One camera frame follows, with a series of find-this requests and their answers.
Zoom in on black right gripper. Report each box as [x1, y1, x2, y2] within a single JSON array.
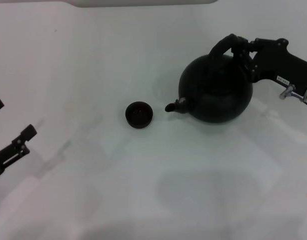
[[228, 33, 307, 97]]

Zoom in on right gripper cable with fitting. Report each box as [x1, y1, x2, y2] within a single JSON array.
[[279, 84, 307, 110]]

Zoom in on black round teapot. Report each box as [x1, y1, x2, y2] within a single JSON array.
[[164, 34, 254, 124]]

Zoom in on small dark teacup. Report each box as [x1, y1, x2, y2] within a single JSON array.
[[125, 100, 154, 130]]

